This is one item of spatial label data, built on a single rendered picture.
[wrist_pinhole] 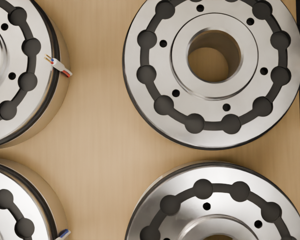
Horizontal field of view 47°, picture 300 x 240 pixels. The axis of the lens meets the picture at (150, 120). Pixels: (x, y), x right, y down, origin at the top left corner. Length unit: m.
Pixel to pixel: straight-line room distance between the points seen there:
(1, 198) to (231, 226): 0.13
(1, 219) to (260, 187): 0.14
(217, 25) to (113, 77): 0.08
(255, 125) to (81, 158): 0.11
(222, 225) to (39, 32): 0.15
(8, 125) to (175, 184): 0.10
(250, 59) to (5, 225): 0.16
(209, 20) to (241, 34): 0.02
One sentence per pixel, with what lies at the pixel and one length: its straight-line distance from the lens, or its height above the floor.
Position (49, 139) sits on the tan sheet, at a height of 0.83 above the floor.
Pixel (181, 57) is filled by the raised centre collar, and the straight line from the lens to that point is 0.19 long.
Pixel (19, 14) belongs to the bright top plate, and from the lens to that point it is 0.22.
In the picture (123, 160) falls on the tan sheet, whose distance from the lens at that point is 0.22.
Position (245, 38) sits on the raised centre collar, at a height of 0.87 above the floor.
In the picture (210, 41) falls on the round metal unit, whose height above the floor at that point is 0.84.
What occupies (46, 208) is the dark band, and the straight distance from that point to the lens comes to 0.21.
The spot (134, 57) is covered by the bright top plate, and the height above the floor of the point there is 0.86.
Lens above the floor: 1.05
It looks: 86 degrees down
